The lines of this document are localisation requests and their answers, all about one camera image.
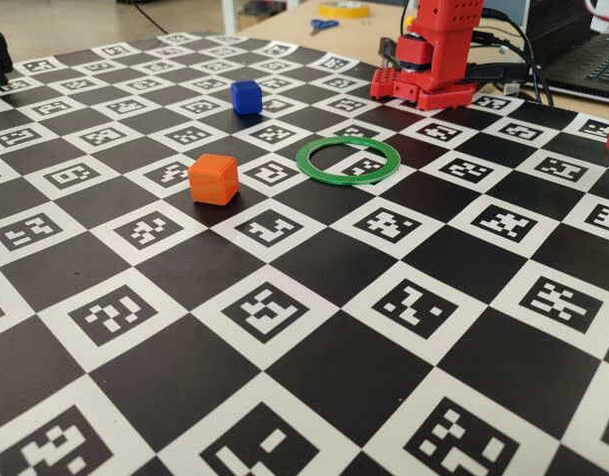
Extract orange cube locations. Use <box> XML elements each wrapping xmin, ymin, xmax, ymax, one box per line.
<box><xmin>186</xmin><ymin>153</ymin><xmax>239</xmax><ymax>205</ymax></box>

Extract green flat ring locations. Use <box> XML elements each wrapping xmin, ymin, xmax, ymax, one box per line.
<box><xmin>295</xmin><ymin>137</ymin><xmax>402</xmax><ymax>187</ymax></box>

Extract blue handled scissors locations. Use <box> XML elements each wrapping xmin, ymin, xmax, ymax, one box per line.
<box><xmin>308</xmin><ymin>18</ymin><xmax>341</xmax><ymax>37</ymax></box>

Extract blue cube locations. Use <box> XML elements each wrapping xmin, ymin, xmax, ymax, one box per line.
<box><xmin>229</xmin><ymin>79</ymin><xmax>264</xmax><ymax>117</ymax></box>

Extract thick black cable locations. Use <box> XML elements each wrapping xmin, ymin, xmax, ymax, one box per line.
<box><xmin>475</xmin><ymin>30</ymin><xmax>542</xmax><ymax>103</ymax></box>
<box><xmin>481</xmin><ymin>6</ymin><xmax>556</xmax><ymax>107</ymax></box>

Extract white post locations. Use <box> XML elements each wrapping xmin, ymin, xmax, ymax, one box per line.
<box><xmin>222</xmin><ymin>0</ymin><xmax>240</xmax><ymax>34</ymax></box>

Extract black white marker checkerboard mat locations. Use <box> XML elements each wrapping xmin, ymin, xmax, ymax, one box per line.
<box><xmin>0</xmin><ymin>30</ymin><xmax>609</xmax><ymax>476</ymax></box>

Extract black laptop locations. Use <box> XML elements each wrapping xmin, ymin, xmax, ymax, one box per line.
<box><xmin>525</xmin><ymin>0</ymin><xmax>609</xmax><ymax>104</ymax></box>

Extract yellow tape roll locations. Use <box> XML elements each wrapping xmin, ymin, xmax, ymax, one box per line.
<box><xmin>318</xmin><ymin>0</ymin><xmax>371</xmax><ymax>20</ymax></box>

